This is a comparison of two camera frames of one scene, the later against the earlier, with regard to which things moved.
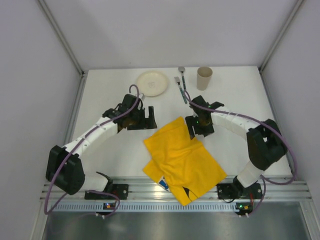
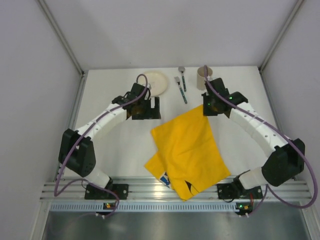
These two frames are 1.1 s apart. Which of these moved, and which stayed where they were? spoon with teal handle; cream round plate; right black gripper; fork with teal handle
Moved: right black gripper
Stayed: spoon with teal handle; cream round plate; fork with teal handle
